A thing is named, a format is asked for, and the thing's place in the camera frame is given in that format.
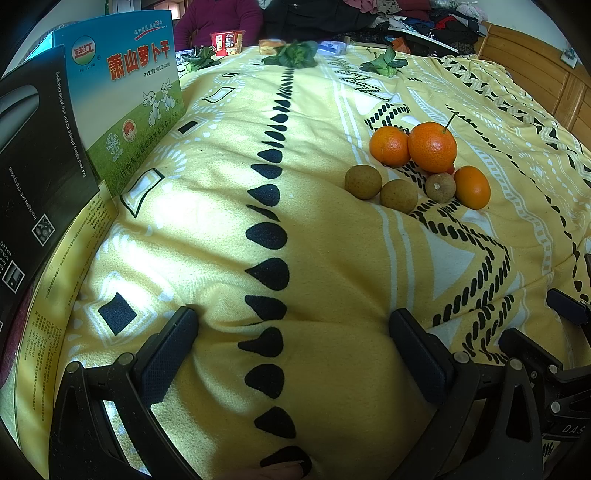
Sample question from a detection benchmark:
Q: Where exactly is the large orange with stem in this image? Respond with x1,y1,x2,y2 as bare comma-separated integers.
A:
408,111,459,174

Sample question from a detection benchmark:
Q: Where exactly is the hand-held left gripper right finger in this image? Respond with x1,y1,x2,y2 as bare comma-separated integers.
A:
389,308,544,480

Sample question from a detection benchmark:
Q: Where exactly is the pile of clothes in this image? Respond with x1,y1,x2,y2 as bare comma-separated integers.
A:
263,0,490,58

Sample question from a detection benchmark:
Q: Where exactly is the small round brown fruit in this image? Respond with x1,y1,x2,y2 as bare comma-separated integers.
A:
425,172,456,202

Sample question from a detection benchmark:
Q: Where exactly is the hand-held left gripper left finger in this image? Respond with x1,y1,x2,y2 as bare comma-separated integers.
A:
48,307,199,480

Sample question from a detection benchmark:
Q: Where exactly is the black printed box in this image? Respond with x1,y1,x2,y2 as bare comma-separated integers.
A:
0,45,101,324

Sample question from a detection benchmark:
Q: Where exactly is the wooden headboard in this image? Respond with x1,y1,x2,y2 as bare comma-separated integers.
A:
475,23,591,139

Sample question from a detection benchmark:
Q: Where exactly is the blue and green printed box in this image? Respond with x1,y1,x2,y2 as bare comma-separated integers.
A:
51,13,186,195

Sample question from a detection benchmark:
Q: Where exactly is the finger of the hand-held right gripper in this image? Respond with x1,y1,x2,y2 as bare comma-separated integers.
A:
546,288,591,325
499,328,565,376

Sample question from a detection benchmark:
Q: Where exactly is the red instant noodle cup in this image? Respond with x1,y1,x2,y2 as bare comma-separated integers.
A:
211,30,245,57

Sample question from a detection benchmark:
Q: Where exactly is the yellow patterned blanket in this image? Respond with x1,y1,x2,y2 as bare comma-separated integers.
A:
18,41,591,480

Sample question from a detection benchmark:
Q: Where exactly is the yellow printed carton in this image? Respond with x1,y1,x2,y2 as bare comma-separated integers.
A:
9,187,118,462

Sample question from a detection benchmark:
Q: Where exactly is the green leafy vegetable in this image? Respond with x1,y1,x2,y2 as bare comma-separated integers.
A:
360,46,409,77
181,45,220,72
262,41,319,69

